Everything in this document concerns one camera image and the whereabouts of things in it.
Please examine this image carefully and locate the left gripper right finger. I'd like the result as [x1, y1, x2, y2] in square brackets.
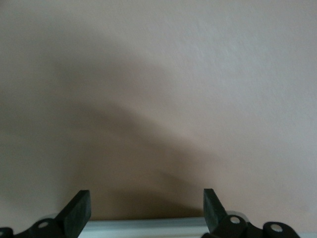
[202, 188, 302, 238]

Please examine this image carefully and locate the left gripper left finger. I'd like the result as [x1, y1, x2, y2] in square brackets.
[0, 190, 91, 238]

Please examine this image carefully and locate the white cabinet drawer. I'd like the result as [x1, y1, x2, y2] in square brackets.
[83, 217, 211, 238]

